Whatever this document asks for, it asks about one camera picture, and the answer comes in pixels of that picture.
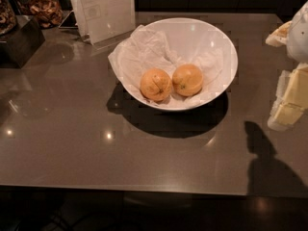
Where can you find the left glass snack jar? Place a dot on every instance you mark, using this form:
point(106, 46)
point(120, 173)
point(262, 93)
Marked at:
point(7, 17)

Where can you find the dark square box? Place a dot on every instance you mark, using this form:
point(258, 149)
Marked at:
point(21, 43)

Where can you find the white ceramic bowl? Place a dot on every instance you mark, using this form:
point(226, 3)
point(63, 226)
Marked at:
point(192, 36)

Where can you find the clear acrylic sign holder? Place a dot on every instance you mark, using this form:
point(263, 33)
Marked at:
point(98, 20)

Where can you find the glass jar with pretzels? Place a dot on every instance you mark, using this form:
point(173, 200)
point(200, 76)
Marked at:
point(48, 13)

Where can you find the white paper liner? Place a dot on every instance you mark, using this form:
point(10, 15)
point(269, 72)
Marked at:
point(144, 53)

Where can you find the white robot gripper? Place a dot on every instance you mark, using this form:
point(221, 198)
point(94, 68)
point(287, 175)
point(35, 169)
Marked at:
point(298, 36)

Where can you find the orange fruit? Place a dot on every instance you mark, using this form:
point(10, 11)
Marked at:
point(187, 80)
point(156, 84)

